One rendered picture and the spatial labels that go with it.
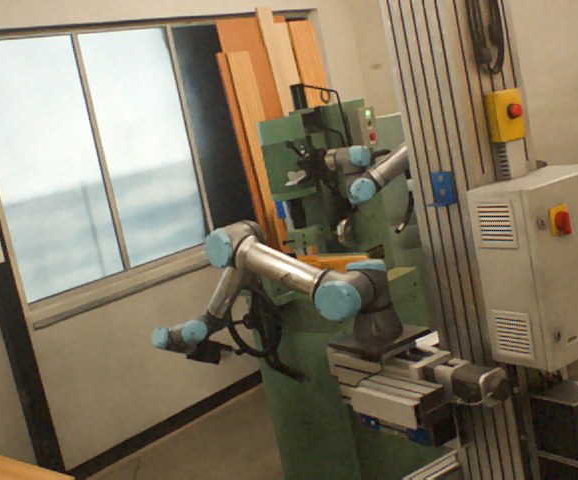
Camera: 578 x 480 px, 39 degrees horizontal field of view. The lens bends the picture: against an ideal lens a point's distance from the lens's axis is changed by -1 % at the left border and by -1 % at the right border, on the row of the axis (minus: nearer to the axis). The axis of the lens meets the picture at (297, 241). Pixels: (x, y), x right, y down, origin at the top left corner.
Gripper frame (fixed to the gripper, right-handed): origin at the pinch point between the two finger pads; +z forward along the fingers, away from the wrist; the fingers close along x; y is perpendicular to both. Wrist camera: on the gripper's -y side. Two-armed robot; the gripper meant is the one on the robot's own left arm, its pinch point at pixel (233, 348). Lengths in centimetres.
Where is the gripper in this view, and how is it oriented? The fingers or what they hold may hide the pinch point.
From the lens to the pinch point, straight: 302.9
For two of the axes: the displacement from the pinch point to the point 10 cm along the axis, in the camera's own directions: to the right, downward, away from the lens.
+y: -1.7, 9.7, -1.9
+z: 6.7, 2.6, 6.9
